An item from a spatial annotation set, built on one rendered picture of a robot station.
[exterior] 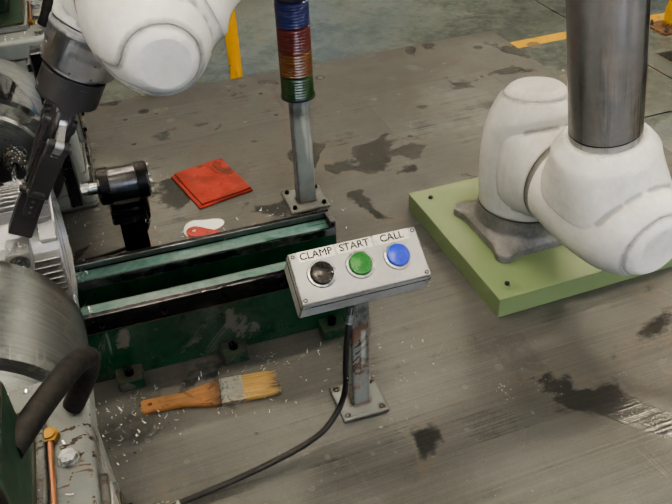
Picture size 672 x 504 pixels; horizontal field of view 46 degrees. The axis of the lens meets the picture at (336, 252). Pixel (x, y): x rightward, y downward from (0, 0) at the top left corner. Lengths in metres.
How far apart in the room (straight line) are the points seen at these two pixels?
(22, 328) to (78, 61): 0.31
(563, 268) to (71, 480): 0.93
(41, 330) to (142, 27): 0.33
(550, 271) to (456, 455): 0.40
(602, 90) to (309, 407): 0.59
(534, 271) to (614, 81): 0.41
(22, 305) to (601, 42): 0.74
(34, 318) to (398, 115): 1.21
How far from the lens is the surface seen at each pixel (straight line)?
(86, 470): 0.68
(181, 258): 1.27
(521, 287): 1.32
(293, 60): 1.42
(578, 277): 1.36
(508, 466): 1.11
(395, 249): 0.99
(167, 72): 0.76
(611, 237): 1.15
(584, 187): 1.14
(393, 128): 1.84
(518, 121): 1.28
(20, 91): 1.37
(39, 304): 0.90
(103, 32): 0.77
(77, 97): 0.98
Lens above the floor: 1.66
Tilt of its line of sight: 37 degrees down
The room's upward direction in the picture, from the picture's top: 3 degrees counter-clockwise
